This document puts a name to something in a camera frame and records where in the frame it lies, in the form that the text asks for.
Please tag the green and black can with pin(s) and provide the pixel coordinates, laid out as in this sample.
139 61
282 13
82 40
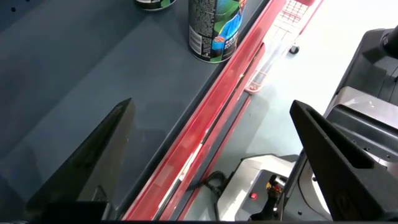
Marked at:
214 29
154 3

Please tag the pink shopping cart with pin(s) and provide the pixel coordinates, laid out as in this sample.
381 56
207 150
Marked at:
280 43

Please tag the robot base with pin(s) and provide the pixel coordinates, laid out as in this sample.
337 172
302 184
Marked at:
357 124

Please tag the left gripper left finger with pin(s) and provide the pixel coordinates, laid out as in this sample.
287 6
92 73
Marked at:
93 161

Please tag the black shop shelf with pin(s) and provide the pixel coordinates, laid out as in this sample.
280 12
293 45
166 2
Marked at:
124 93

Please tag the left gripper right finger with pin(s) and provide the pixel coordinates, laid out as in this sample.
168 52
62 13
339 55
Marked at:
339 174

